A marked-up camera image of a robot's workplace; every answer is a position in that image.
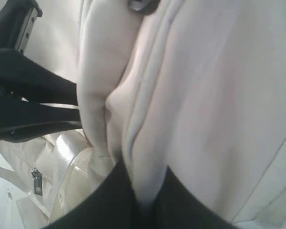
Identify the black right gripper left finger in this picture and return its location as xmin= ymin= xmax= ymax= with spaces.
xmin=46 ymin=160 xmax=148 ymax=229

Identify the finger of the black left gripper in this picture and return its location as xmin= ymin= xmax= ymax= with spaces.
xmin=0 ymin=99 xmax=82 ymax=132

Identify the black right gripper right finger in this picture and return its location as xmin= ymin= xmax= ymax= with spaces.
xmin=143 ymin=164 xmax=244 ymax=229

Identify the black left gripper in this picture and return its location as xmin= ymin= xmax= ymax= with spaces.
xmin=0 ymin=0 xmax=79 ymax=144

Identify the cream fabric duffel bag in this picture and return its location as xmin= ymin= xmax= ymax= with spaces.
xmin=0 ymin=0 xmax=286 ymax=229

